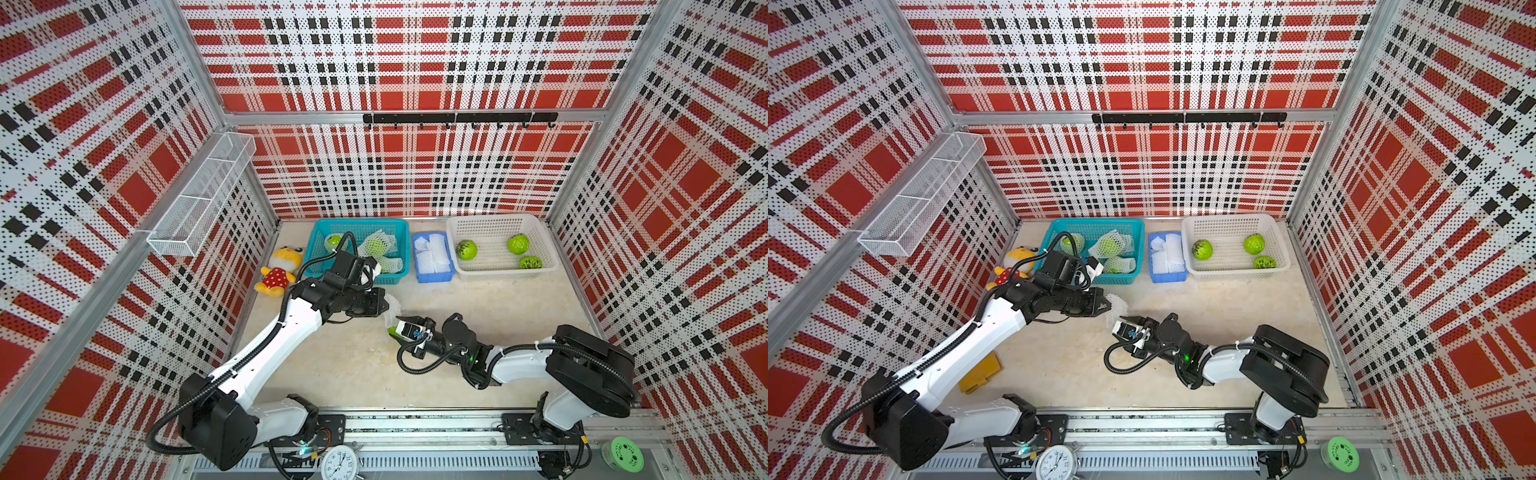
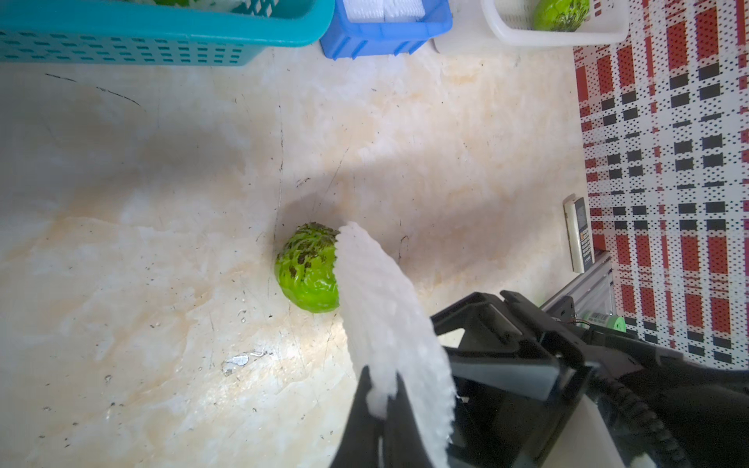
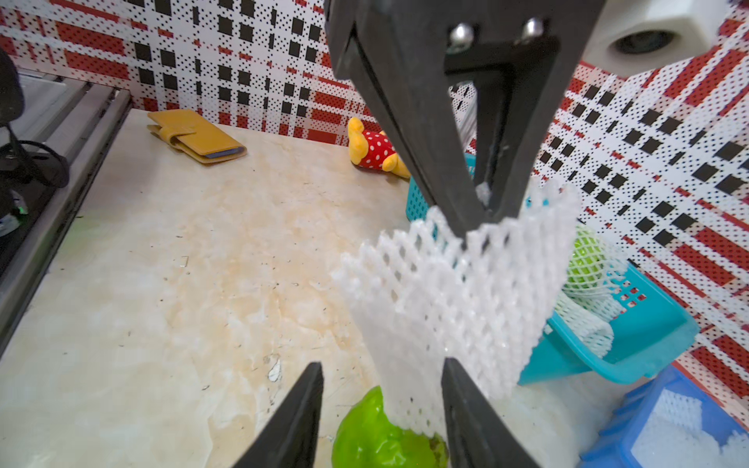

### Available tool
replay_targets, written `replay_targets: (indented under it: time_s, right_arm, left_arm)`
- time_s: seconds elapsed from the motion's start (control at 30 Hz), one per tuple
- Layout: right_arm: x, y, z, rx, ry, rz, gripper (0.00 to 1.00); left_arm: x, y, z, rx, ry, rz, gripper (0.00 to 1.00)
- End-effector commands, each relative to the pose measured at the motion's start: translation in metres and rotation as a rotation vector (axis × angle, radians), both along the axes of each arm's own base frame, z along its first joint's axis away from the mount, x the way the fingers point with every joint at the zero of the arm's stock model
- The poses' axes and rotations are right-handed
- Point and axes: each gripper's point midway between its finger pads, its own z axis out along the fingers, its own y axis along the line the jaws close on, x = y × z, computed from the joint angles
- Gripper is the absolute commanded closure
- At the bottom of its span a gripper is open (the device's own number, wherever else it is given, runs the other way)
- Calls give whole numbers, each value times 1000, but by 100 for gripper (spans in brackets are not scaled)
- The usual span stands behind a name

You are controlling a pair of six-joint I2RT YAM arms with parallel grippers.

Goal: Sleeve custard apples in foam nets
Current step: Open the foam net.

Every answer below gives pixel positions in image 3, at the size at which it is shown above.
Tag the yellow red plush toy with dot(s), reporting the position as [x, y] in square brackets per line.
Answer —
[373, 151]

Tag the sleeved custard apple front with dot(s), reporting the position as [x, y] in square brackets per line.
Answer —
[596, 334]

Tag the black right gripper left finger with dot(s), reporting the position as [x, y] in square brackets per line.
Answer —
[290, 437]

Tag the teal plastic basket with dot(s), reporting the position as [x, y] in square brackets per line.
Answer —
[632, 333]

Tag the green custard apple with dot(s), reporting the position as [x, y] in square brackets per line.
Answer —
[366, 438]
[587, 267]

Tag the white foam net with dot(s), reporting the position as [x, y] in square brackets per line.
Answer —
[422, 295]
[602, 302]

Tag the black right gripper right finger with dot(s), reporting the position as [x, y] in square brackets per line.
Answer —
[476, 435]

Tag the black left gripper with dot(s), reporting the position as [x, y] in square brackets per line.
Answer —
[397, 52]

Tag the blue plastic tray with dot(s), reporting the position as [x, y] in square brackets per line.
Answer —
[616, 439]

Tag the yellow block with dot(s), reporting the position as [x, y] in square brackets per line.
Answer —
[188, 132]

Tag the stack of white foam nets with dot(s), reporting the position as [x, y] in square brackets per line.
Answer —
[674, 436]

